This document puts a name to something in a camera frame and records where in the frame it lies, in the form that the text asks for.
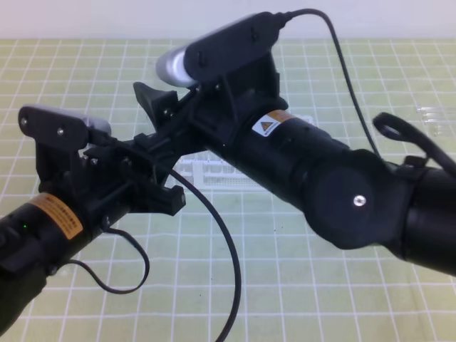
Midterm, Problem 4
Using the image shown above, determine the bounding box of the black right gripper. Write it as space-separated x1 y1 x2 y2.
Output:
133 60 288 150

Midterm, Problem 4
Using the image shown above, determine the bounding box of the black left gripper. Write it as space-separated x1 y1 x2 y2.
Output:
71 135 186 228

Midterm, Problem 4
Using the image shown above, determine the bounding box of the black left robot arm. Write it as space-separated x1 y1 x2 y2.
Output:
1 138 185 330

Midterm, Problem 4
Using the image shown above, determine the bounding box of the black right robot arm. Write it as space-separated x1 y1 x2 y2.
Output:
133 59 455 275

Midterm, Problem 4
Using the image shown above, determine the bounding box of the white plastic test tube rack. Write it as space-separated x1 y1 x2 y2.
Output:
176 112 313 190

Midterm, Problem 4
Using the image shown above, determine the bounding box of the loose glass test tube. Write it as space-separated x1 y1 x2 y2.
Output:
422 113 455 125
417 107 455 115
430 125 455 138

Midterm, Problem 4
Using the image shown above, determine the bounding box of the black left camera cable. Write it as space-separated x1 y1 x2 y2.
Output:
167 168 240 342

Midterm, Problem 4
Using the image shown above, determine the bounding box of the black camera cable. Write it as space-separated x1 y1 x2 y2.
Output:
167 168 240 342
274 8 382 157

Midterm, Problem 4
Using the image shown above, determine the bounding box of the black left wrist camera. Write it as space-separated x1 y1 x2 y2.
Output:
18 104 112 193

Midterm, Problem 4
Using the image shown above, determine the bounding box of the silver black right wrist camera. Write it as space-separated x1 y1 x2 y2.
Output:
155 11 286 88

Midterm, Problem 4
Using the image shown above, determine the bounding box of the black right camera cable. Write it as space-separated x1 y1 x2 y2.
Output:
274 8 382 157

